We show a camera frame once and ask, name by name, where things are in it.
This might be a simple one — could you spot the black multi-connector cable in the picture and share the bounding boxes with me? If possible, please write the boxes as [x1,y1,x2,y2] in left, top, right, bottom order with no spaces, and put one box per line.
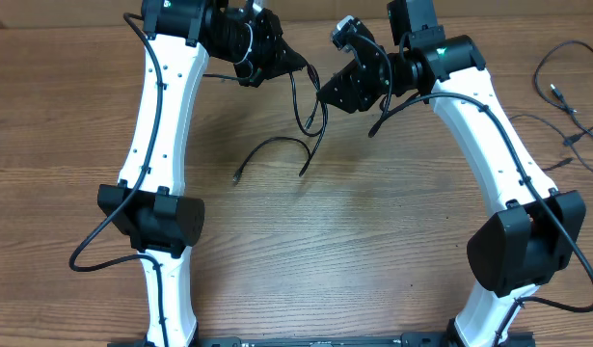
[231,63,330,184]

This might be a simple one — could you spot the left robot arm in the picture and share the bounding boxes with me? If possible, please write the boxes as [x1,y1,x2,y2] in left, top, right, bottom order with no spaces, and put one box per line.
[97,0,306,346]

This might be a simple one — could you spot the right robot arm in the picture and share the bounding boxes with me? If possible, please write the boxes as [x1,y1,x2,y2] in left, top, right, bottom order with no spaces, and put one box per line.
[317,1,586,346]

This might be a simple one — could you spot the left camera black cable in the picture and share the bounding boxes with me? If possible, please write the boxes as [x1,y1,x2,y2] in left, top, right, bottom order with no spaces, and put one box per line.
[67,13,170,347]

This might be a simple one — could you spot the camera black cable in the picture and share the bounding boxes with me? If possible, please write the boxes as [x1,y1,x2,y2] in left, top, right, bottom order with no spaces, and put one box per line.
[67,13,170,347]
[348,32,593,347]

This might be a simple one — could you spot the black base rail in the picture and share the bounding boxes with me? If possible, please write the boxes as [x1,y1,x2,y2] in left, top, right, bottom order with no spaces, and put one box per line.
[107,331,538,347]

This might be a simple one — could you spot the right camera black cable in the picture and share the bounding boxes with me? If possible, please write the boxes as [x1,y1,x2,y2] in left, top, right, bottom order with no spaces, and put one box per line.
[348,32,593,347]

